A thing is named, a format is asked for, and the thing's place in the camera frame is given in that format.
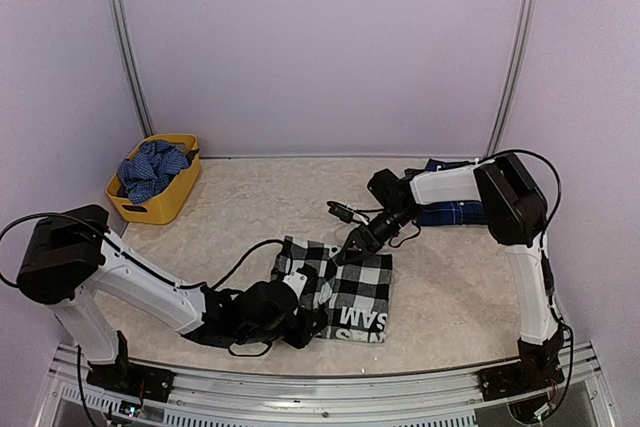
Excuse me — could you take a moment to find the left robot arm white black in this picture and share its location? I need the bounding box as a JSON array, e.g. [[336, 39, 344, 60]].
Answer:
[[10, 204, 327, 402]]

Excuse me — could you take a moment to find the aluminium frame post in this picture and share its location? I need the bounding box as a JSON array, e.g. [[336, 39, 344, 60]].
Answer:
[[485, 0, 536, 157], [108, 0, 155, 137]]

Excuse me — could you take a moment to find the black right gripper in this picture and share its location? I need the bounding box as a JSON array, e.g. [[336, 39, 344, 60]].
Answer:
[[336, 207, 417, 268]]

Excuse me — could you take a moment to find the yellow plastic basket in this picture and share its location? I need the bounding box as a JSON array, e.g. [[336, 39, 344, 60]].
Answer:
[[106, 134, 201, 225]]

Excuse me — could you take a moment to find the right aluminium frame post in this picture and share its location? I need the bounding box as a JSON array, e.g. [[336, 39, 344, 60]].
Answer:
[[485, 0, 536, 157]]

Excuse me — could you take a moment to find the blue plaid shirt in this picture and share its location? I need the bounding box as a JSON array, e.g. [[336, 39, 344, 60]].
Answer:
[[414, 158, 489, 228]]

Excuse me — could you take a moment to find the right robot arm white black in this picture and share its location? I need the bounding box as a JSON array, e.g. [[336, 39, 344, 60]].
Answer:
[[335, 149, 568, 401]]

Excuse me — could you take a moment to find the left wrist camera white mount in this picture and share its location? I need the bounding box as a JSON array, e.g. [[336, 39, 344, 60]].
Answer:
[[281, 272, 307, 310]]

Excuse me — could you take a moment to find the left aluminium frame post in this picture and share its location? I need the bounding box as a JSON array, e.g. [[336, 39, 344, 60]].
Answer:
[[108, 0, 155, 137]]

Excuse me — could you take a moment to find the black white checked shirt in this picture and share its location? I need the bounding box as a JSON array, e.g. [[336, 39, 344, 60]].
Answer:
[[271, 236, 393, 344]]

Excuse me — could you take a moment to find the blue gingham crumpled shirt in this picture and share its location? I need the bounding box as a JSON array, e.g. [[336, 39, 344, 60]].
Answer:
[[116, 140, 191, 205]]

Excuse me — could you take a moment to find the aluminium front rail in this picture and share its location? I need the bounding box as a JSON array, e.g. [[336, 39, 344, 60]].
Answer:
[[32, 339, 619, 426]]

